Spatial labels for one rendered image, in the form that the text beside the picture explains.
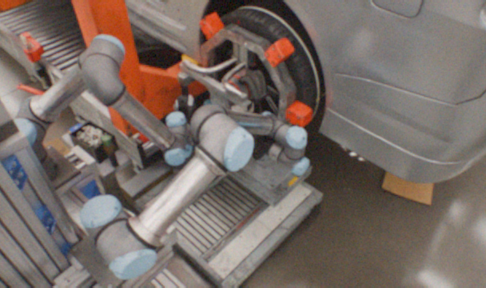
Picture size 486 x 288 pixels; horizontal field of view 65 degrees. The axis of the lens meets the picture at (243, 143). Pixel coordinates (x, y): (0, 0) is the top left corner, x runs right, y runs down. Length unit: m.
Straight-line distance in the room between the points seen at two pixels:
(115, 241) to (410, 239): 1.79
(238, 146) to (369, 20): 0.65
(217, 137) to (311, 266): 1.32
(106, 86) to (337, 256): 1.57
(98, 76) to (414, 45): 1.00
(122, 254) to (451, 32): 1.13
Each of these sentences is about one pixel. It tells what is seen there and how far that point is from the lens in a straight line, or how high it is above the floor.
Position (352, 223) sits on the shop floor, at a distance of 2.43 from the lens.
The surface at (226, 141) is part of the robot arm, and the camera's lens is 1.05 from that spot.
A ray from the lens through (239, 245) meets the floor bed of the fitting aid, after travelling 2.18.
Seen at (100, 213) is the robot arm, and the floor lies 1.05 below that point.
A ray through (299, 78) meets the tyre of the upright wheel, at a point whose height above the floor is 0.99.
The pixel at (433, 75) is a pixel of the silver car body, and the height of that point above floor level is 1.24.
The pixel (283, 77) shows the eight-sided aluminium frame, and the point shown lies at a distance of 1.68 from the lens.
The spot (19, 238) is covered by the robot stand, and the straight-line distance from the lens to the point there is 1.31.
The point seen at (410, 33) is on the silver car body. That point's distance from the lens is 1.37.
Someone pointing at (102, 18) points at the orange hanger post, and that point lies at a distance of 1.77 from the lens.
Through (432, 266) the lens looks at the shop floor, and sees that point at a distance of 2.44.
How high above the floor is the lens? 1.97
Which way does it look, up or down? 46 degrees down
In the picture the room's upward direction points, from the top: straight up
